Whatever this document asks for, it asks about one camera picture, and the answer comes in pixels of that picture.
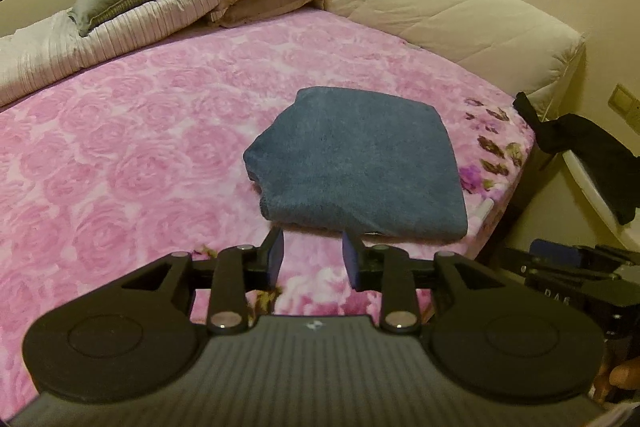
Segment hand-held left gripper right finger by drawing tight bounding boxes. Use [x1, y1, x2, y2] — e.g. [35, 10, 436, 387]
[341, 231, 507, 336]

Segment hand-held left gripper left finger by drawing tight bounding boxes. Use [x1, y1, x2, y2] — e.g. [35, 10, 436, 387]
[117, 227, 286, 336]

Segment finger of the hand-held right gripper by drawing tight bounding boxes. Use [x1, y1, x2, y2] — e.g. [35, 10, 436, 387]
[500, 238, 640, 280]

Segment blue denim jeans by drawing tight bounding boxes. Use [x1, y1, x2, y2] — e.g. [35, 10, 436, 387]
[243, 86, 469, 242]

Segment person's right hand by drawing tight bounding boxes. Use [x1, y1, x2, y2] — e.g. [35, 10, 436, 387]
[595, 359, 640, 406]

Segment black cloth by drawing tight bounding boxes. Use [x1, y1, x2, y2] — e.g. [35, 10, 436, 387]
[512, 91, 640, 226]

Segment pink floral blanket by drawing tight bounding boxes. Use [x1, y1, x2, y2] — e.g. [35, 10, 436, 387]
[0, 9, 536, 408]

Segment folded beige blanket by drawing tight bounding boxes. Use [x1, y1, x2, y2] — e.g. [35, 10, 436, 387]
[207, 0, 326, 28]

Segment cream padded duvet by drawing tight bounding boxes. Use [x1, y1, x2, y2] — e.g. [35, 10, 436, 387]
[320, 0, 587, 118]

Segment white ribbed quilt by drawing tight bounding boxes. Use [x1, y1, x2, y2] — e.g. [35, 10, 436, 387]
[0, 0, 331, 108]

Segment white chair frame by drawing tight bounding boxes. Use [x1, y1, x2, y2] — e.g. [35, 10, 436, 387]
[561, 148, 640, 254]

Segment wall switch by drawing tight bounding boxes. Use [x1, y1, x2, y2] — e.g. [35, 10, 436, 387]
[607, 82, 640, 134]

